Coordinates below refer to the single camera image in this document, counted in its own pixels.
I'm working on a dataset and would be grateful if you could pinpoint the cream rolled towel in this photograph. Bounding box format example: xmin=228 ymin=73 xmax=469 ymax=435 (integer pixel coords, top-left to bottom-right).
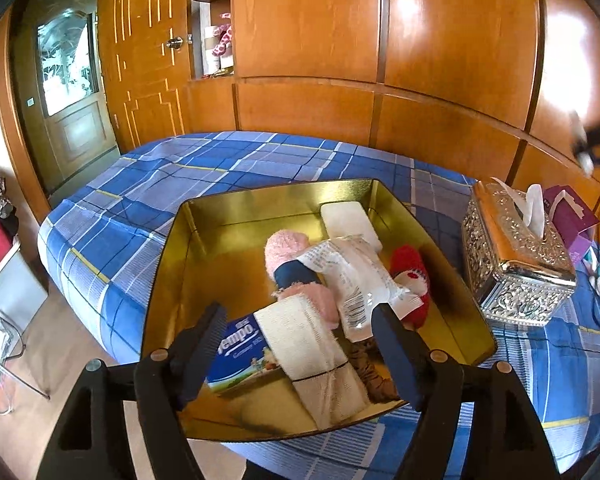
xmin=254 ymin=294 xmax=372 ymax=431

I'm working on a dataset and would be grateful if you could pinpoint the white foam block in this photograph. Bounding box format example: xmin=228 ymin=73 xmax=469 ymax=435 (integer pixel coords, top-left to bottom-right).
xmin=320 ymin=201 xmax=384 ymax=252

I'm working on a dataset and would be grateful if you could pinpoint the pink floral decoration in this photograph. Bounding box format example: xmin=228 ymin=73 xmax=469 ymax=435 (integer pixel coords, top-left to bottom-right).
xmin=213 ymin=10 xmax=234 ymax=59

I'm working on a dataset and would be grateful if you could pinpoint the silver embossed tissue box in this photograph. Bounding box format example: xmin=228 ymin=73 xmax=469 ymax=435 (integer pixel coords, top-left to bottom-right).
xmin=461 ymin=180 xmax=579 ymax=329

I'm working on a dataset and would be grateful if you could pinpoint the white box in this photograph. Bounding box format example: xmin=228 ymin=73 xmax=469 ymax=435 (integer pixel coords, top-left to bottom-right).
xmin=202 ymin=25 xmax=224 ymax=77

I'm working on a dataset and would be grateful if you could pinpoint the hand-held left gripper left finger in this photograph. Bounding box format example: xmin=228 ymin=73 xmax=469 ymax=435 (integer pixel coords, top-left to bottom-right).
xmin=35 ymin=302 xmax=229 ymax=480

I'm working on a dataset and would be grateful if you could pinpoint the wooden door with inlay lines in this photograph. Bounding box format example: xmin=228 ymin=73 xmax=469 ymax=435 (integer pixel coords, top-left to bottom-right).
xmin=96 ymin=0 xmax=193 ymax=153

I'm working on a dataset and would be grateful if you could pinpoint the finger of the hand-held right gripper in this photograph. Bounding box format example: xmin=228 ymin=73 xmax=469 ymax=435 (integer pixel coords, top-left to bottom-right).
xmin=569 ymin=109 xmax=595 ymax=177

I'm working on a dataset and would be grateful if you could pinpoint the pink towel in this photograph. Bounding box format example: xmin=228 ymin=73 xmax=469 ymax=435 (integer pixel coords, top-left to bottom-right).
xmin=264 ymin=230 xmax=342 ymax=332

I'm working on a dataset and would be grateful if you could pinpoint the red plush toy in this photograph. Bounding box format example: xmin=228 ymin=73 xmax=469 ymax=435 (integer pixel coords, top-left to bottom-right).
xmin=389 ymin=245 xmax=432 ymax=331

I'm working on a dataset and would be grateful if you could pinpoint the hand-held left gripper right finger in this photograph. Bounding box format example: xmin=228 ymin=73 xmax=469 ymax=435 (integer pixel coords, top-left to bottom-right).
xmin=372 ymin=304 xmax=562 ymax=480

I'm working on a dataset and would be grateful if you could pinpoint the gold tin tray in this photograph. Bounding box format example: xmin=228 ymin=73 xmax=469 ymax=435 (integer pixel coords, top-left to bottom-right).
xmin=141 ymin=178 xmax=497 ymax=442

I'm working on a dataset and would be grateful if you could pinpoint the blue tissue pack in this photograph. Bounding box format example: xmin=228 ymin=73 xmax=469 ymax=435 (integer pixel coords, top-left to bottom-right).
xmin=205 ymin=312 xmax=287 ymax=394

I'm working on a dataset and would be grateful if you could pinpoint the white plastic packet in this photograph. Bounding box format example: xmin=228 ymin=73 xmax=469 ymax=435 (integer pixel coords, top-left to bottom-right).
xmin=300 ymin=235 xmax=424 ymax=344

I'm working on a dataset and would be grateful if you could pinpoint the wooden door with glass pane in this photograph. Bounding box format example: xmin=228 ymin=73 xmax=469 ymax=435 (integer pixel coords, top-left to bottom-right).
xmin=10 ymin=0 xmax=122 ymax=196

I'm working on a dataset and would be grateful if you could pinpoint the glass table with metal frame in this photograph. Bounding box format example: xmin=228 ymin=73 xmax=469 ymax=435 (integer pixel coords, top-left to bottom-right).
xmin=0 ymin=240 xmax=52 ymax=416

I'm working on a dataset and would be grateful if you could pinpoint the white tissue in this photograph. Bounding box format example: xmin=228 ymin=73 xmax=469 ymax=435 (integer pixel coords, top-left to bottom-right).
xmin=490 ymin=177 xmax=549 ymax=239

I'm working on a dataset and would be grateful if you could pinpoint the brown striped plush toy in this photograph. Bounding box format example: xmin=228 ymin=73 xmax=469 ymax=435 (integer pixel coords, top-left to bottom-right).
xmin=349 ymin=337 xmax=402 ymax=404

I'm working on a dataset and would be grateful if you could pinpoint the blue plaid bed sheet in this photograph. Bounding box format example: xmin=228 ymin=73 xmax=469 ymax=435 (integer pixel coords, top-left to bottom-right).
xmin=37 ymin=131 xmax=600 ymax=476

